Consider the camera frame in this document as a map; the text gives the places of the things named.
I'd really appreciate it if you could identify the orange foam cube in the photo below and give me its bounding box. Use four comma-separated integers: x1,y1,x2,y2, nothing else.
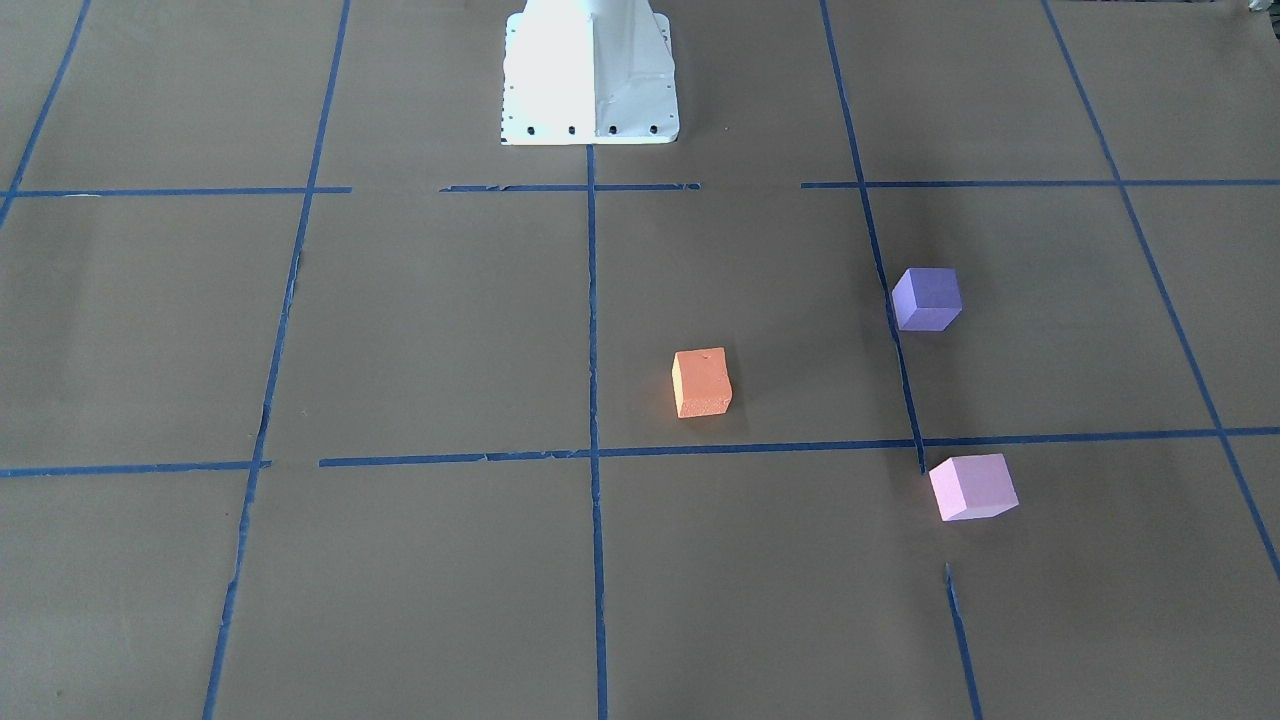
671,347,733,419

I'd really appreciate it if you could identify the pink foam cube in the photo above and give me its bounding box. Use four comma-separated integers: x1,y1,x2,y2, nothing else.
928,454,1020,521

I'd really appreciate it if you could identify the purple foam cube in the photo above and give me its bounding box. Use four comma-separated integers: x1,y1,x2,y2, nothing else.
890,266,964,332

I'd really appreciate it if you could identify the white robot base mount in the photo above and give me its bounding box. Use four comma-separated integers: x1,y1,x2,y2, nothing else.
500,1,681,146

